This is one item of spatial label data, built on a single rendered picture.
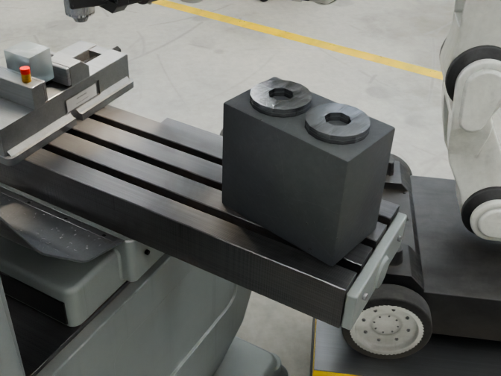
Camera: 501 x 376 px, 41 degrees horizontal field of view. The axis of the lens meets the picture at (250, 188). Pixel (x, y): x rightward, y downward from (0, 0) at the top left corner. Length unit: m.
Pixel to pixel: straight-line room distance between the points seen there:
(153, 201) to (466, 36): 0.70
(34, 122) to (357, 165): 0.60
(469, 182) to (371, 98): 1.91
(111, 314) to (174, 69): 2.53
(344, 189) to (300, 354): 1.27
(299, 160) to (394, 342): 0.77
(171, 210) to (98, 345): 0.30
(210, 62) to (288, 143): 2.80
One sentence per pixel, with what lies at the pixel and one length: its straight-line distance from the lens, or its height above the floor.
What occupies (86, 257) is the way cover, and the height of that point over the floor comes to 0.91.
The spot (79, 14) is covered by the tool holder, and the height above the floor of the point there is 1.21.
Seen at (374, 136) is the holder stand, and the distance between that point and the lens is 0.93.
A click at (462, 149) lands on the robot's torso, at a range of 1.53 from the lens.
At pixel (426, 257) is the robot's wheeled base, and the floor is 0.57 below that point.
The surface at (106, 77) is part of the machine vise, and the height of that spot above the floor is 1.01.
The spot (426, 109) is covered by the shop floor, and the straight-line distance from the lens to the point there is 3.44.
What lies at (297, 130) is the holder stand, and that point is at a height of 1.15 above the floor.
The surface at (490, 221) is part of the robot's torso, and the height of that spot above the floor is 0.69.
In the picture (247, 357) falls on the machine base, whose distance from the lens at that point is 1.84.
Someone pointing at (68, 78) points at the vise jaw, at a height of 1.05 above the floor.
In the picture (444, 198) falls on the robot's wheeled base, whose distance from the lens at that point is 1.84.
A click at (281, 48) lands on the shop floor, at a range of 3.89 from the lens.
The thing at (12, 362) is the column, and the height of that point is 0.90.
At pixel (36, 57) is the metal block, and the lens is 1.25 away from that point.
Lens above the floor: 1.63
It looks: 37 degrees down
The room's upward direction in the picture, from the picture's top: 3 degrees clockwise
